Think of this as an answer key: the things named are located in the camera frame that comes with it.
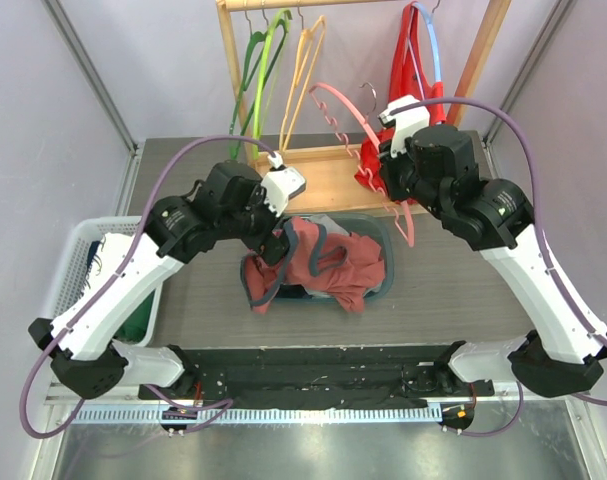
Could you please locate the white slotted cable duct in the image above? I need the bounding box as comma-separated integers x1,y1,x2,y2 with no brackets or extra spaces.
74,404,442,426

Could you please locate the lime green hanger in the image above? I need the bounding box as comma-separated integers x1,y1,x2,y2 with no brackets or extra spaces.
251,9,292,140

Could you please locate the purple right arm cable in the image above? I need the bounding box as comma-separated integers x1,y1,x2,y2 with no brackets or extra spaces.
392,97,607,437

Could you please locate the teal plastic tub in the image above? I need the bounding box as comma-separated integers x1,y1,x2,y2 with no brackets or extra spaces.
272,213,394,303

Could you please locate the white plastic basket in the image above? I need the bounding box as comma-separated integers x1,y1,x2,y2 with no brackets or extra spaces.
49,216,162,347

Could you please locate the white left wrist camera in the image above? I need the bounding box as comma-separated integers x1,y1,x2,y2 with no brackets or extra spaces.
261,152,306,217

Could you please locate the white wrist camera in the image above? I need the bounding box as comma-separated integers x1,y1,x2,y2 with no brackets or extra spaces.
378,95,430,158
261,152,306,217

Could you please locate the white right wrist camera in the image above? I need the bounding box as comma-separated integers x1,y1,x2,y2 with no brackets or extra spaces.
378,95,430,158

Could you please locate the pink tank top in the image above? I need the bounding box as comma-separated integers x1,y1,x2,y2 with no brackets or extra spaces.
240,217,386,313

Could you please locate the light blue hanger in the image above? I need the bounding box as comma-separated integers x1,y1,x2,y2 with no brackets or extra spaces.
407,1,442,83

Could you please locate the red tank top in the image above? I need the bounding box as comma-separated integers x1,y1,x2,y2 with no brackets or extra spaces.
353,0,447,206

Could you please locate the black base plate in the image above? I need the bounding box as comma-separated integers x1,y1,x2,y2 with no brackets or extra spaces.
161,345,495,409

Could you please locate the yellow hanger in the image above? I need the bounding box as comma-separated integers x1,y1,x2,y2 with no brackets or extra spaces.
279,15,327,152

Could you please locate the wooden clothes rack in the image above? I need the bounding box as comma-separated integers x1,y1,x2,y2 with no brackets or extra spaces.
215,0,513,217

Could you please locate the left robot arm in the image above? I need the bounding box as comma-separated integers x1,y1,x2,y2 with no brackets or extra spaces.
28,161,306,400

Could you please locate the pink hanger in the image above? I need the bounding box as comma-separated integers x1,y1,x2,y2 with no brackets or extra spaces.
308,82,415,247

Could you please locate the green folded cloth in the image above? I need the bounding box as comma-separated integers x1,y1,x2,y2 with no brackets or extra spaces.
114,293,155,343

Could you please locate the dark green hanger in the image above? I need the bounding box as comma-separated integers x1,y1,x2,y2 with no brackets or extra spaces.
228,28,282,137

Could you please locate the grey tank top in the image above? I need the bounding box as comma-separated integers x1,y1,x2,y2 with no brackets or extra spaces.
302,214,350,239

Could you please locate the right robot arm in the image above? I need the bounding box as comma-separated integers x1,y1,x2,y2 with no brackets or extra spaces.
379,124,607,398

